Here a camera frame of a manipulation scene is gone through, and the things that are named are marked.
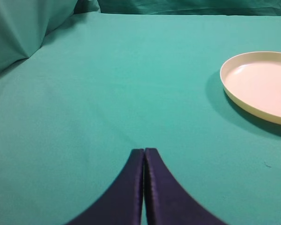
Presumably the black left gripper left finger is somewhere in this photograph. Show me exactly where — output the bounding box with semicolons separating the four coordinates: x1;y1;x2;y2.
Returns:
68;149;144;225

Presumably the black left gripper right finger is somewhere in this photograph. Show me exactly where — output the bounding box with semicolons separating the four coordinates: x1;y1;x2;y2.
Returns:
144;148;225;225

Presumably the yellow plastic plate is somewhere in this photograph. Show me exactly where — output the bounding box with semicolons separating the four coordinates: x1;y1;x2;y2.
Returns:
220;51;281;125

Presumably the green table cloth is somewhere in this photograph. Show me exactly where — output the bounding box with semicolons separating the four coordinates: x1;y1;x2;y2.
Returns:
0;13;281;225

